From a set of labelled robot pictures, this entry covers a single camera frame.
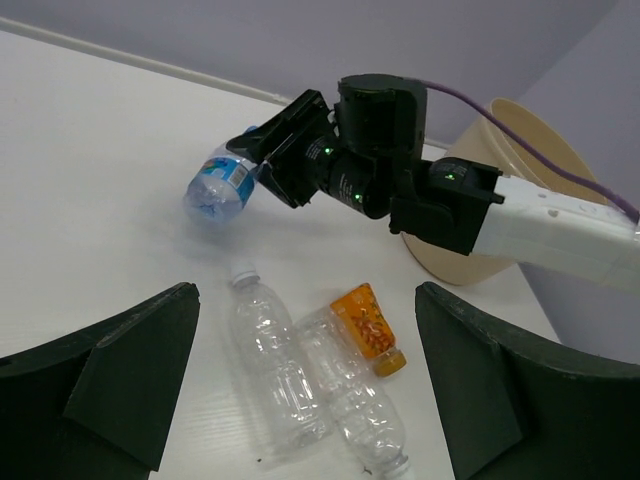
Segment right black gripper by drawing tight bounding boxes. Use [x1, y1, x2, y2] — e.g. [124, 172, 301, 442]
[225, 89, 343, 208]

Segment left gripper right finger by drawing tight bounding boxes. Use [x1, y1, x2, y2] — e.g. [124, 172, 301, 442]
[415, 282, 639, 479]

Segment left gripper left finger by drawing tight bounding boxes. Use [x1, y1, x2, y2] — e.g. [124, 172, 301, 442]
[1, 282, 200, 479]

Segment blue label small bottle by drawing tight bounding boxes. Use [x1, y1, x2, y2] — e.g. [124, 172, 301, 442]
[183, 143, 257, 226]

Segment short orange bottle orange cap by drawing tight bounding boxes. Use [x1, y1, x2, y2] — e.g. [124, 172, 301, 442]
[330, 283, 407, 378]

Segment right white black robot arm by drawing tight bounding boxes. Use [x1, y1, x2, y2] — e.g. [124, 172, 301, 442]
[227, 74, 639, 292]

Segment beige round bin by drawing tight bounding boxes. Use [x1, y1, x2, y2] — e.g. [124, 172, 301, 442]
[401, 97, 609, 286]

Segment clear bottle blue cap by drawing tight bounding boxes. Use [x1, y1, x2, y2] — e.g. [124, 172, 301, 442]
[296, 307, 417, 479]

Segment clear bottle without cap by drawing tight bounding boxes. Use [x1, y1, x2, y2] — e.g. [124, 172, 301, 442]
[229, 260, 332, 453]

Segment metal table edge rail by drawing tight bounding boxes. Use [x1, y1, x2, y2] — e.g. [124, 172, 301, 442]
[0, 17, 451, 151]

